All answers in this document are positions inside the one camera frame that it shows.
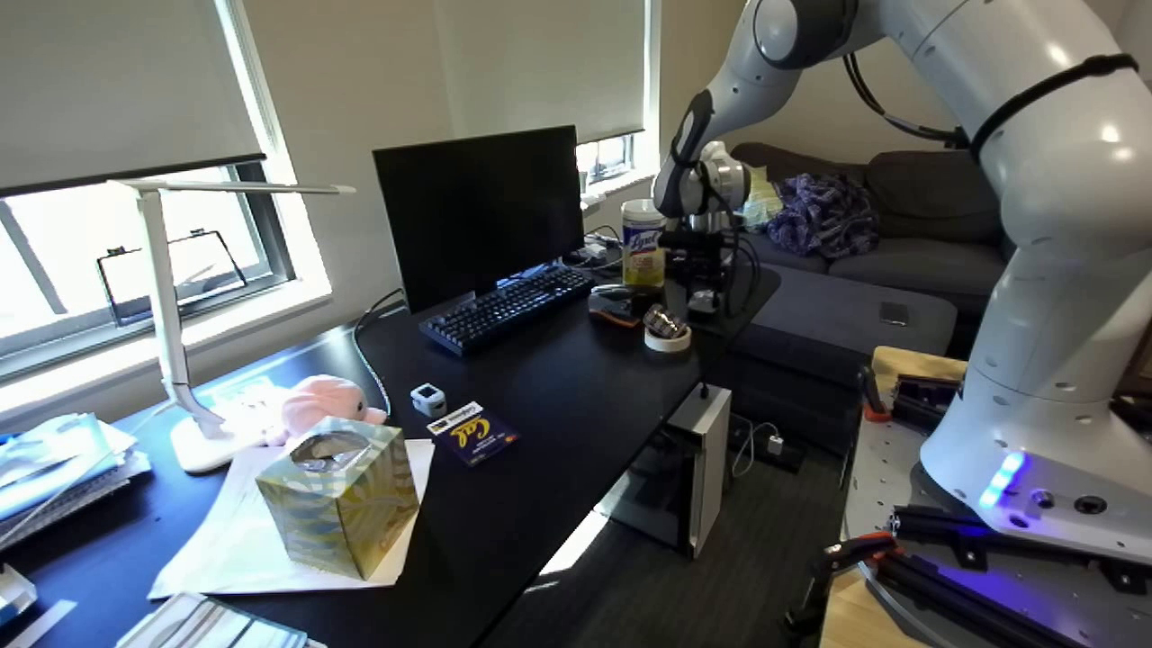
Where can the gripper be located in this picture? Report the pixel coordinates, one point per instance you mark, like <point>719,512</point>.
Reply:
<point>700,245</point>

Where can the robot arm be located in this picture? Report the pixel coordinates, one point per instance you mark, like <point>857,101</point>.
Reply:
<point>1062,270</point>

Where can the white computer mouse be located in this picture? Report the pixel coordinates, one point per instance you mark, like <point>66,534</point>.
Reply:
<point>614,292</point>

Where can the white desk lamp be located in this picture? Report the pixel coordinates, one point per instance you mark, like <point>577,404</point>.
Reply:
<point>164,297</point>

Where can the wipes canister with yellow label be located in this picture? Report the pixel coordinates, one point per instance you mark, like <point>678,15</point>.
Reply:
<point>643,247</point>

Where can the light green cushion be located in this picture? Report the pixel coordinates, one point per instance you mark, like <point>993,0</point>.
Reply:
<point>761,198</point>

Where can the shiny metal object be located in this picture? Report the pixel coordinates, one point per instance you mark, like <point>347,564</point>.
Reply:
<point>664,320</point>

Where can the roll of white tape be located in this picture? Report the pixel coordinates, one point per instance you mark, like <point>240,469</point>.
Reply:
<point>668,343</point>

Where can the orange and black device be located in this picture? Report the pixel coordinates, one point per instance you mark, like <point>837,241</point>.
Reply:
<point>612,311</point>

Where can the window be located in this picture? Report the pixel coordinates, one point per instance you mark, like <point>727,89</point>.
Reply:
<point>607,160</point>
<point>72,261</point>

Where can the purple blanket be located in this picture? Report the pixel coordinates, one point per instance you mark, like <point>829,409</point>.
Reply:
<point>823,216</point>

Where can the grey sofa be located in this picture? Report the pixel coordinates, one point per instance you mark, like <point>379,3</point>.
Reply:
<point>846,306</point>

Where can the black keyboard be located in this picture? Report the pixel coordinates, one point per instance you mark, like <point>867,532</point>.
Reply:
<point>504,308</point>

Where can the white power adapter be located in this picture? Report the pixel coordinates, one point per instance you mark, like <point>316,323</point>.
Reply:
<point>774,445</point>

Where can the white computer tower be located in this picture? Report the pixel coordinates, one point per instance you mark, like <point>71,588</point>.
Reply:
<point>711,468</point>

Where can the black computer monitor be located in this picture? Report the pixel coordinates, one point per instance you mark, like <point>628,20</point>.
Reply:
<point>477,216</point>

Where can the grey roller blind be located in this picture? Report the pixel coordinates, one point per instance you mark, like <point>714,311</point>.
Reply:
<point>117,81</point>
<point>549,63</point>

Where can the black box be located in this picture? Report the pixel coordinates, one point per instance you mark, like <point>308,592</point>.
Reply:
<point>925,400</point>

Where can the dark blue card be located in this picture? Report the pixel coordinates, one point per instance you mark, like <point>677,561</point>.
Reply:
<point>475,435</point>

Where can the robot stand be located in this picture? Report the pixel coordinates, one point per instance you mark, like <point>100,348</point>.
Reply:
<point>900,468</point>

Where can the small white cube device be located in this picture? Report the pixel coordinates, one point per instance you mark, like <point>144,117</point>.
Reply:
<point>428,400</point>

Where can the pink plush toy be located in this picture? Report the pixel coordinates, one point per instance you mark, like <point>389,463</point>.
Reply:
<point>324,400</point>

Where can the green patterned tissue box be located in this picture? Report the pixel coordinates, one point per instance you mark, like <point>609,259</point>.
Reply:
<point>346,508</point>

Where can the white sheets of paper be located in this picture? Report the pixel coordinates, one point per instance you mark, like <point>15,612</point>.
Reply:
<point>216,540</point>

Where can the stack of papers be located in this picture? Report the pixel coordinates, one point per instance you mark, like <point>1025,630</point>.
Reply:
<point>54,463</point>

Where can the clear plastic box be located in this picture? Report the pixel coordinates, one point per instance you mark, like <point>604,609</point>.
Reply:
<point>13,594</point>

